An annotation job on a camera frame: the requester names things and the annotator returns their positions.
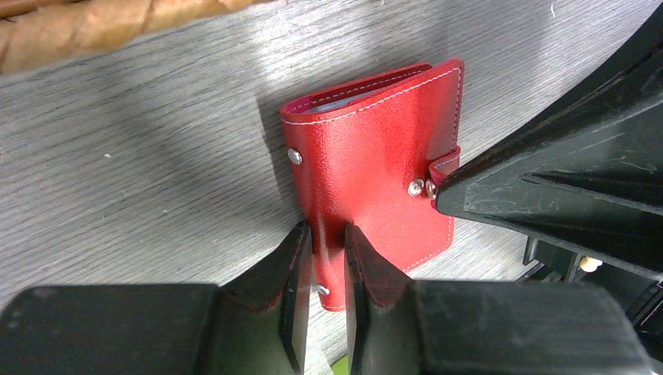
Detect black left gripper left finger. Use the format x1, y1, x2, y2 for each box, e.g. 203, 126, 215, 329
1, 222, 312, 374

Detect wooden chess piece lower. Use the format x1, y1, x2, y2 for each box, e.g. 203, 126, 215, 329
579, 256, 604, 273

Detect green rectangular block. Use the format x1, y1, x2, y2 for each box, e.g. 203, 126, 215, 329
331, 355, 350, 375

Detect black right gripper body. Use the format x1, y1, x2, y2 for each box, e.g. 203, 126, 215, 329
518, 0, 663, 136

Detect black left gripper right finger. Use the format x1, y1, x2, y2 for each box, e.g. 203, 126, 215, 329
345, 224, 653, 374

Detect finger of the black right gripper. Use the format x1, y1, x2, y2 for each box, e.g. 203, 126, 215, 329
435, 67, 662, 280

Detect black white chessboard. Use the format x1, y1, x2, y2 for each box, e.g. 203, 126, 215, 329
520, 237, 662, 335

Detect red leather card holder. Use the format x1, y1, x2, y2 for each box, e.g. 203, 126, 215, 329
280, 59, 464, 312

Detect woven wicker divided tray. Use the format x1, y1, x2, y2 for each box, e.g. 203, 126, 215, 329
1, 0, 255, 74

